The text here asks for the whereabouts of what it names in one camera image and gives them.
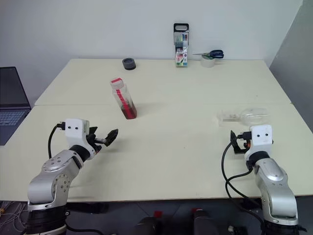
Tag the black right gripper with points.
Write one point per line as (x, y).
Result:
(240, 147)

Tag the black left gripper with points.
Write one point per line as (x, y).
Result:
(93, 142)

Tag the clear plastic bottle red label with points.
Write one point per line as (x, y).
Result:
(123, 100)

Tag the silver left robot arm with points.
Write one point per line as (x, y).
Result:
(52, 176)

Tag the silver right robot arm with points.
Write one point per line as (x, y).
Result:
(274, 181)

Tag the clear tape roll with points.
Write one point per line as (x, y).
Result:
(207, 61)

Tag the dark rounded shape red tab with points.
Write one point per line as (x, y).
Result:
(152, 225)
(204, 222)

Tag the dark grey laptop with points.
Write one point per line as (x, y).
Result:
(12, 98)

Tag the marker pen pack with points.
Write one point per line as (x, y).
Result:
(181, 46)

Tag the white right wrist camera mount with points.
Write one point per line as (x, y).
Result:
(260, 137)

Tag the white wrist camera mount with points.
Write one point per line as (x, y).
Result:
(260, 137)
(74, 132)

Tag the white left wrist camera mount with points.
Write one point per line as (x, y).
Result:
(74, 132)

